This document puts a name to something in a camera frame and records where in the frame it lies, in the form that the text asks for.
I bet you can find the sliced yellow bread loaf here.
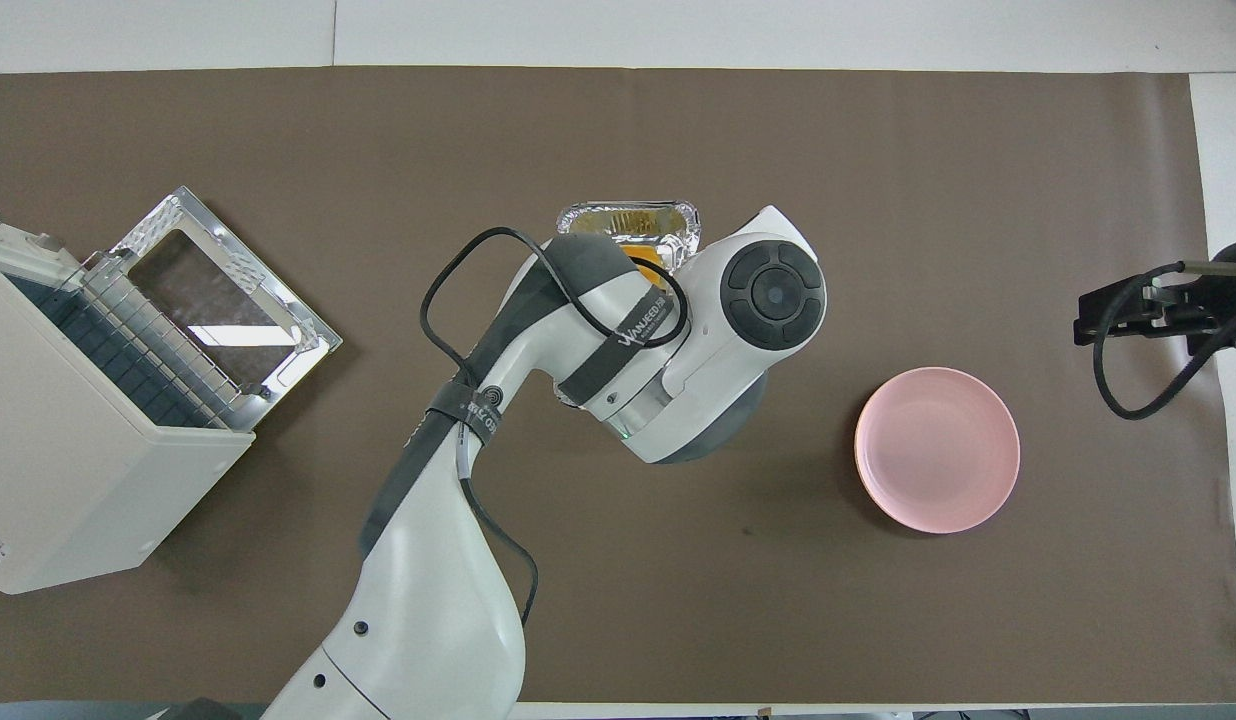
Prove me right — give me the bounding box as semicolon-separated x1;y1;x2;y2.
583;208;684;277

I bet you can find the aluminium foil tray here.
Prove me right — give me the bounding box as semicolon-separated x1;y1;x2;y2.
557;200;702;273

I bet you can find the cream white toaster oven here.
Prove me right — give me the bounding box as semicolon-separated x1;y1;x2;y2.
0;210;256;595

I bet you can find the pink round plate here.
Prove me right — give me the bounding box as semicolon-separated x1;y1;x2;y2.
855;367;1021;534

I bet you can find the brown paper table mat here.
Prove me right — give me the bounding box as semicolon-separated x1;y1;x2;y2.
0;66;1236;704

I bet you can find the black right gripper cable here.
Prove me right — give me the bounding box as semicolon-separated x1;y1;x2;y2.
1093;262;1236;421

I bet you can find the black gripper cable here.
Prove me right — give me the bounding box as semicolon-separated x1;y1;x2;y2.
420;227;690;628
1093;262;1236;421

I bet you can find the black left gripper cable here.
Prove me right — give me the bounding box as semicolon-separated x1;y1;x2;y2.
420;227;690;628

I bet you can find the glass oven door metal frame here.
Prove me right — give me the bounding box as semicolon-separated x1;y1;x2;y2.
111;186;343;401

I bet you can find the metal oven wire rack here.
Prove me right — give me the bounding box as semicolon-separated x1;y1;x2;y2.
8;252;271;431

